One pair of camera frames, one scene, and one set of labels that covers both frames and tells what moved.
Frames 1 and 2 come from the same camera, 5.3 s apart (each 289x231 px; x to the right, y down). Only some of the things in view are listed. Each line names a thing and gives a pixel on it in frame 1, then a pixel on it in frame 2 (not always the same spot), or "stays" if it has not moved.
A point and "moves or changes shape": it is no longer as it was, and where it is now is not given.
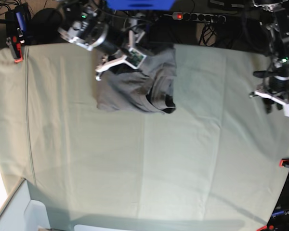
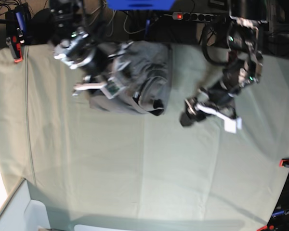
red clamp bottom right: [269, 227] stays
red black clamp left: [15, 44] stays
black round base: [44, 26] stays
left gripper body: [119, 57] -> [88, 82]
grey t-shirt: [151, 87] moves or changes shape
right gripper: [281, 90] -> [217, 98]
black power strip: [199, 17] stays
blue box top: [140, 5] stays
